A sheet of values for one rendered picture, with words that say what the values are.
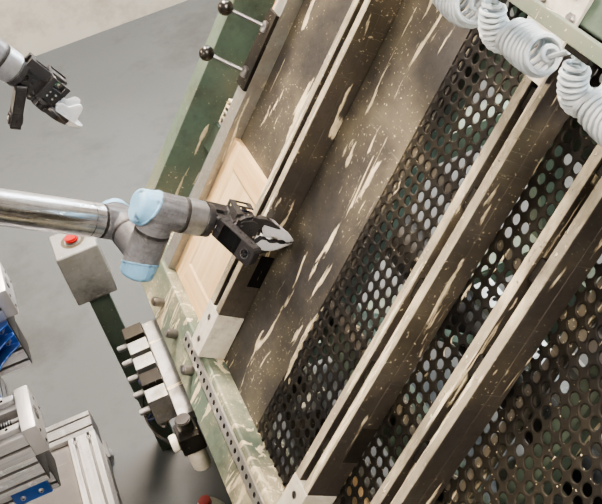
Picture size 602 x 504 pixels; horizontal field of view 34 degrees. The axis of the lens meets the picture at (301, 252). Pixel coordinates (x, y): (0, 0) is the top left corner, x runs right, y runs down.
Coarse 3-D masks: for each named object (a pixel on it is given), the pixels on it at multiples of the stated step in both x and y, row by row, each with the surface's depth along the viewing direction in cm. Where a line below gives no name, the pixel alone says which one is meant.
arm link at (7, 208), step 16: (0, 192) 191; (16, 192) 193; (0, 208) 190; (16, 208) 192; (32, 208) 194; (48, 208) 196; (64, 208) 198; (80, 208) 201; (96, 208) 203; (112, 208) 206; (128, 208) 210; (0, 224) 192; (16, 224) 193; (32, 224) 195; (48, 224) 197; (64, 224) 199; (80, 224) 201; (96, 224) 203; (112, 224) 205; (112, 240) 206
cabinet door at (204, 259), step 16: (240, 144) 240; (224, 160) 245; (240, 160) 237; (224, 176) 243; (240, 176) 236; (256, 176) 229; (224, 192) 243; (240, 192) 235; (256, 192) 228; (240, 208) 234; (192, 240) 253; (208, 240) 246; (192, 256) 251; (208, 256) 244; (224, 256) 237; (192, 272) 250; (208, 272) 243; (192, 288) 249; (208, 288) 242; (192, 304) 247
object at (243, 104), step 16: (288, 0) 226; (288, 16) 228; (288, 32) 231; (272, 48) 232; (272, 64) 234; (256, 80) 235; (240, 96) 238; (256, 96) 238; (240, 112) 239; (224, 128) 243; (240, 128) 241; (224, 144) 242; (208, 160) 247; (208, 176) 246; (192, 192) 252; (208, 192) 249; (176, 240) 256; (176, 256) 257
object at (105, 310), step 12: (96, 300) 282; (108, 300) 284; (96, 312) 285; (108, 312) 286; (108, 324) 289; (120, 324) 291; (108, 336) 292; (120, 336) 293; (120, 360) 299; (132, 372) 303; (132, 384) 306; (144, 396) 311; (168, 432) 325; (168, 444) 328
